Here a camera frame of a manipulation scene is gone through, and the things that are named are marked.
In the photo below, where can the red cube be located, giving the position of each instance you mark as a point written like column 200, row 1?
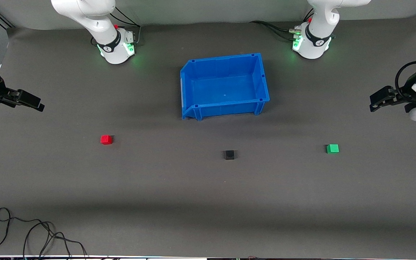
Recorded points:
column 106, row 139

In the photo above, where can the dark grey table mat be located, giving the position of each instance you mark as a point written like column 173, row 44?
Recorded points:
column 157, row 180

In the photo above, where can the blue plastic storage bin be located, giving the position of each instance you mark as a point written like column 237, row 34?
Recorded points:
column 226, row 85

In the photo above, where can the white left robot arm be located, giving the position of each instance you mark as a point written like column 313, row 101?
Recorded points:
column 316, row 39

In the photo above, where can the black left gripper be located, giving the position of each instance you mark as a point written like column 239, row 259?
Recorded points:
column 404, row 93

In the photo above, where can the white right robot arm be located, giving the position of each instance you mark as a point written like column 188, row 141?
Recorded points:
column 112, row 39

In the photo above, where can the black cube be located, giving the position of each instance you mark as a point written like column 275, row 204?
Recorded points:
column 229, row 155

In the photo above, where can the green cube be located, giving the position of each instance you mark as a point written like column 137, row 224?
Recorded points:
column 332, row 148

